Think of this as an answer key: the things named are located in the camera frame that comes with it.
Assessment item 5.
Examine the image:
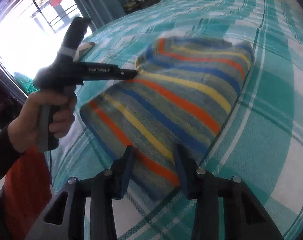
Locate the teal plaid bed cover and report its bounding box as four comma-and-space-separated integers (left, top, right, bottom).
52, 0, 303, 239

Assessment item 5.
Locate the black sleeved left forearm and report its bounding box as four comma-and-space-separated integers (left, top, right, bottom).
0, 126, 25, 180

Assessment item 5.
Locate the window with black frame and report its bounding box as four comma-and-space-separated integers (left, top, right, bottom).
0, 0, 81, 94

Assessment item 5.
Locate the patterned cream pillow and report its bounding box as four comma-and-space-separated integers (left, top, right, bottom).
73, 42, 96, 61

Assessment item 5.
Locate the red fleece garment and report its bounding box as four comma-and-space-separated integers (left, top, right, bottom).
3, 146, 52, 239

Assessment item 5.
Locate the striped knitted t-shirt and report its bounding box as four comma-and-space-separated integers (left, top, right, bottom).
80, 36, 254, 201

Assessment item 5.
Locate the person's left hand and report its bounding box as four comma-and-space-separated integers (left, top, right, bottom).
8, 89, 77, 153

